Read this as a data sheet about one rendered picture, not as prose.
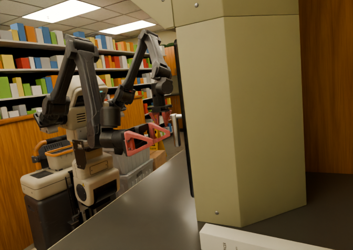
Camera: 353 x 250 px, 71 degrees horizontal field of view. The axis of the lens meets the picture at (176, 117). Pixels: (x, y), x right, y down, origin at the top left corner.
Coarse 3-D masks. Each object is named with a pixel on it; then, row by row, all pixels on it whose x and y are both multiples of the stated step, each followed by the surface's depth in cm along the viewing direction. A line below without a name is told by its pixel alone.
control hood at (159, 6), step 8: (136, 0) 58; (144, 0) 57; (152, 0) 56; (160, 0) 55; (168, 0) 55; (144, 8) 57; (152, 8) 57; (160, 8) 56; (168, 8) 55; (152, 16) 57; (160, 16) 56; (168, 16) 55; (160, 24) 57; (168, 24) 56
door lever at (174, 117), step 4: (172, 116) 65; (176, 116) 64; (180, 116) 64; (172, 120) 65; (176, 120) 65; (172, 124) 65; (176, 124) 65; (172, 128) 65; (176, 128) 65; (176, 132) 65; (176, 136) 65; (176, 140) 65; (180, 140) 66; (176, 144) 66; (180, 144) 66
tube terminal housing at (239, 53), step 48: (192, 0) 52; (240, 0) 51; (288, 0) 55; (192, 48) 54; (240, 48) 52; (288, 48) 57; (192, 96) 56; (240, 96) 53; (288, 96) 58; (192, 144) 59; (240, 144) 55; (288, 144) 59; (240, 192) 56; (288, 192) 61
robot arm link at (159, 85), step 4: (156, 68) 110; (152, 72) 112; (156, 72) 110; (152, 76) 111; (160, 80) 108; (164, 80) 104; (168, 80) 104; (172, 80) 106; (160, 84) 104; (164, 84) 103; (168, 84) 104; (156, 88) 107; (160, 88) 104; (164, 88) 104; (168, 88) 104; (172, 88) 106; (160, 92) 106; (164, 92) 104; (168, 92) 105
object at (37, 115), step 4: (36, 112) 124; (40, 112) 125; (36, 116) 124; (40, 116) 122; (44, 116) 121; (48, 116) 120; (56, 116) 123; (36, 120) 122; (40, 120) 122; (44, 120) 122; (48, 120) 122; (52, 120) 122; (56, 120) 124; (40, 124) 122; (44, 124) 122; (48, 124) 123; (52, 124) 125; (56, 124) 127
